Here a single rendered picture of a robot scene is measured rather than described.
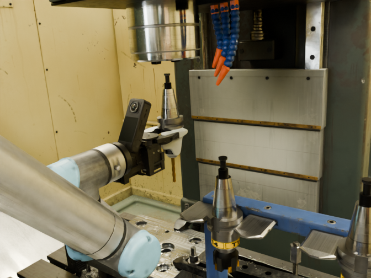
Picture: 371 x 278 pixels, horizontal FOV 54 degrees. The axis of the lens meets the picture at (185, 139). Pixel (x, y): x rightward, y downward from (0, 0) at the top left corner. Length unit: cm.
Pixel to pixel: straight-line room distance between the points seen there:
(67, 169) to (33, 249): 102
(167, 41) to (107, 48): 134
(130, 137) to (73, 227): 29
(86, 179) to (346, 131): 81
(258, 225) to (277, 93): 64
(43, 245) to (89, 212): 114
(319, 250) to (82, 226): 34
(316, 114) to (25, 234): 123
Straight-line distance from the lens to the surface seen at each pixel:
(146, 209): 218
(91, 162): 68
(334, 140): 121
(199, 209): 69
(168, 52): 78
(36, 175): 48
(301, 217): 64
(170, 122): 84
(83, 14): 201
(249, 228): 62
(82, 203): 52
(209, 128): 134
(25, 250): 165
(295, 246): 96
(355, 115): 118
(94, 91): 203
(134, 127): 75
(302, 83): 116
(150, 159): 78
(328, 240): 61
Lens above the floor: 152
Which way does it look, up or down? 15 degrees down
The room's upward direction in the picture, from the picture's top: 4 degrees counter-clockwise
